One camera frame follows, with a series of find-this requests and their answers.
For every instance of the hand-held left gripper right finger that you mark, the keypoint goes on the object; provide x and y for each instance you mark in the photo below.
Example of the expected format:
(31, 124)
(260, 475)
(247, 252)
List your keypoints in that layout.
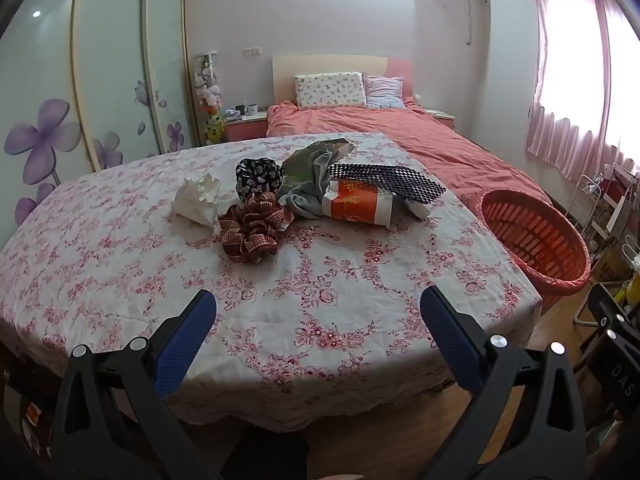
(450, 340)

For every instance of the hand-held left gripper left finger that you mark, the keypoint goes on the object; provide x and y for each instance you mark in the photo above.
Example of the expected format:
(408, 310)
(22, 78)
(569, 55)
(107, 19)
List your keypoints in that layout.
(186, 341)

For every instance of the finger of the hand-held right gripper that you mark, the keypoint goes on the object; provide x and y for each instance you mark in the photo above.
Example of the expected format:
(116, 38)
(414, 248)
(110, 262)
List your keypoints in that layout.
(606, 310)

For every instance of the orange plastic laundry basket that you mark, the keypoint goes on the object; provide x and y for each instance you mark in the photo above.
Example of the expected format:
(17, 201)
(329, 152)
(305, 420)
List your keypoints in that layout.
(530, 240)

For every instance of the red plaid scrunchie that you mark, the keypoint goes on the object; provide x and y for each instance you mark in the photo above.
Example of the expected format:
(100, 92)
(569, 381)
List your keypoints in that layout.
(250, 232)

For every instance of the orange and white package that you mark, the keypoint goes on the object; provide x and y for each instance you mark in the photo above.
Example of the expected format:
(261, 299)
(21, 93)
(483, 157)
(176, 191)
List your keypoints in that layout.
(357, 201)

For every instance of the grey cloth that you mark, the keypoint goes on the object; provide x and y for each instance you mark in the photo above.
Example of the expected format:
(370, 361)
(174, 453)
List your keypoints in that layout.
(305, 185)

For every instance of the yellow cardboard box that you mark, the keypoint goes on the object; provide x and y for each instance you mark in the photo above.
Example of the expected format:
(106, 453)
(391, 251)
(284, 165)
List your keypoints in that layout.
(612, 262)

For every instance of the pink floral tablecloth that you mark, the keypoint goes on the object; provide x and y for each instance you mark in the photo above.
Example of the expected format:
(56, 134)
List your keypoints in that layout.
(350, 285)

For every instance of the crumpled white tissue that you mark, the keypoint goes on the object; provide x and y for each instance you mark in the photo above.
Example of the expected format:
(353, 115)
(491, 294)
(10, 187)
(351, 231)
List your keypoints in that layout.
(195, 200)

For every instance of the black white dotted cloth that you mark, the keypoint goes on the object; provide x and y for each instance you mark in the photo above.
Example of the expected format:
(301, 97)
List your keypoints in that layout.
(390, 180)

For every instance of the black floral scrunchie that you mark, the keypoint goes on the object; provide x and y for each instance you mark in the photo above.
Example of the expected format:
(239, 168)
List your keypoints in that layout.
(257, 172)

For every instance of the bed with coral cover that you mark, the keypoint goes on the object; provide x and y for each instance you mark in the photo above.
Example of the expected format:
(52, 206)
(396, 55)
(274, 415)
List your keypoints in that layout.
(400, 130)

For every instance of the pink nightstand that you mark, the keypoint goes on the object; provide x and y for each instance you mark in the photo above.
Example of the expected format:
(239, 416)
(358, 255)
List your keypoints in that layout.
(245, 130)
(442, 119)

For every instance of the pink curtain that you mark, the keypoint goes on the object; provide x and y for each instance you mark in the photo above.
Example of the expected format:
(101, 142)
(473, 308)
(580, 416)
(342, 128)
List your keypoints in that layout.
(570, 85)

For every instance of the white mug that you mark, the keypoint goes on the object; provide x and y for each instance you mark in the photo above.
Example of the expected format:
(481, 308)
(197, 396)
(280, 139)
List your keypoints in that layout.
(251, 109)

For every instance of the clear tube of plush toys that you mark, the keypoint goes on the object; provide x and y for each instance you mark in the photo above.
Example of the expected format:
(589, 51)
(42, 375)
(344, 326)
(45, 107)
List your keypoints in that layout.
(209, 95)

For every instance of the pink striped pillow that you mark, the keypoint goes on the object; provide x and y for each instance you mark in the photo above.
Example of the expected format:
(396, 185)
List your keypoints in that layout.
(384, 91)

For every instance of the white floral pillow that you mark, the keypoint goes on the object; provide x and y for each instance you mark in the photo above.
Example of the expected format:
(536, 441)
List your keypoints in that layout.
(330, 89)

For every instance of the wardrobe with purple flowers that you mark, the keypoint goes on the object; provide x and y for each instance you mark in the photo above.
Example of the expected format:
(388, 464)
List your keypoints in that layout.
(105, 70)

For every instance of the beige and pink headboard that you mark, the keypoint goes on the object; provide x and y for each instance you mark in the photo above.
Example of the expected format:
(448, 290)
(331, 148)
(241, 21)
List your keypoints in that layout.
(325, 64)

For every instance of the white wall socket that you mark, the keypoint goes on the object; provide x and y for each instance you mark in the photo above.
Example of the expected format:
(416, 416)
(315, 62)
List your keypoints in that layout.
(252, 51)

